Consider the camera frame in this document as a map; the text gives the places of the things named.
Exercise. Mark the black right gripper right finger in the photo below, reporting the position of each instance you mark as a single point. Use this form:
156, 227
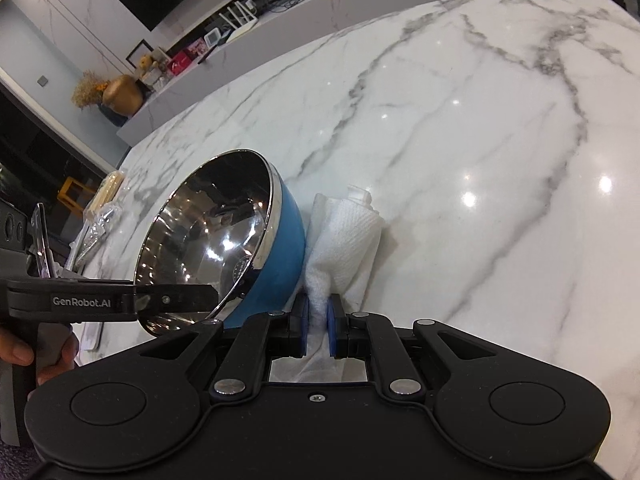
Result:
373, 340

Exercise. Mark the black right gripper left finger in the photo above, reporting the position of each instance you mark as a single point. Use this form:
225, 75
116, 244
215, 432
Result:
263, 338

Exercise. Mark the white paper towel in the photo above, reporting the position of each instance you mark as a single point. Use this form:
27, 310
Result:
342, 240

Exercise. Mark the blue steel bowl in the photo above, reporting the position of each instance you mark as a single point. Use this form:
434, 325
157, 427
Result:
233, 230

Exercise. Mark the person's left hand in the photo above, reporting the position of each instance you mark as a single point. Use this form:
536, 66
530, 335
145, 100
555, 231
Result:
16, 352

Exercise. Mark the clear plastic wrapper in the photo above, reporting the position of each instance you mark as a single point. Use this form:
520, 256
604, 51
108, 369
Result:
97, 227

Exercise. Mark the wrapped chopsticks pack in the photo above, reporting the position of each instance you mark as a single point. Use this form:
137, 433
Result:
105, 194

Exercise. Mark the golden vase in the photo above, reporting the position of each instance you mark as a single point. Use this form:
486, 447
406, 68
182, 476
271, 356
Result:
123, 96

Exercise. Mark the red box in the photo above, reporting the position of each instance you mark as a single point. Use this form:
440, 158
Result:
185, 58

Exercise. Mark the white desk clock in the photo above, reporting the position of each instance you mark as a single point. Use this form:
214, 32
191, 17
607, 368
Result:
217, 37

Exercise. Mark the white wifi router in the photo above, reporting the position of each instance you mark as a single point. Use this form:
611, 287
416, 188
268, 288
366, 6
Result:
238, 16

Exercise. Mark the black picture frame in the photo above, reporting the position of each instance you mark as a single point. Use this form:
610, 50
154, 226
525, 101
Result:
134, 57

